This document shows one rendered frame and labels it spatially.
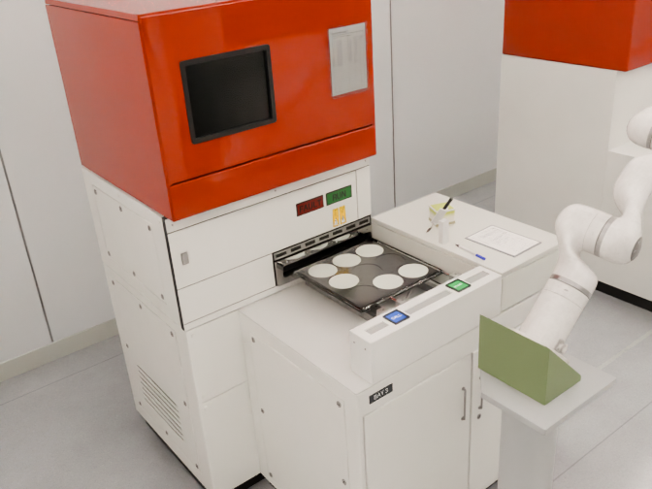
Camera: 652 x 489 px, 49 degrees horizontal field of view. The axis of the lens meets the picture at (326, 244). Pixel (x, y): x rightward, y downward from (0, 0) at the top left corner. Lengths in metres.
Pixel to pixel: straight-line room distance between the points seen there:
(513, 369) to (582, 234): 0.41
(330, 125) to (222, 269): 0.59
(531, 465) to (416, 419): 0.36
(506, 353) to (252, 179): 0.93
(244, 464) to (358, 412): 0.86
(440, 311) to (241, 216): 0.71
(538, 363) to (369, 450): 0.57
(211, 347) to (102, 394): 1.26
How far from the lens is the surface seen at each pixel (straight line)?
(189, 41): 2.06
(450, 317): 2.17
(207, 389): 2.53
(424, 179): 5.09
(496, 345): 2.02
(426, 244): 2.50
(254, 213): 2.35
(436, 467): 2.47
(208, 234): 2.28
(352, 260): 2.51
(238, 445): 2.74
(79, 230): 3.76
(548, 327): 1.99
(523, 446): 2.16
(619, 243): 2.04
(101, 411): 3.51
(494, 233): 2.55
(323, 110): 2.35
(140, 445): 3.26
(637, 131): 2.30
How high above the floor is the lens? 2.06
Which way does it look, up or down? 26 degrees down
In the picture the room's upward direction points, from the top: 4 degrees counter-clockwise
